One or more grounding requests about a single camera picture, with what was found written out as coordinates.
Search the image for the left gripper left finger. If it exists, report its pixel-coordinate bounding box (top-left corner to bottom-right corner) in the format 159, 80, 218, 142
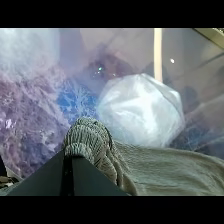
6, 149, 70, 197

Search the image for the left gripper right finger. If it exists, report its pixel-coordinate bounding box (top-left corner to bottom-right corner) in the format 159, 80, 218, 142
70, 155, 130, 197

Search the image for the grey knit garment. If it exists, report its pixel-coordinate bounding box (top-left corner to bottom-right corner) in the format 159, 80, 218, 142
61, 116, 224, 197

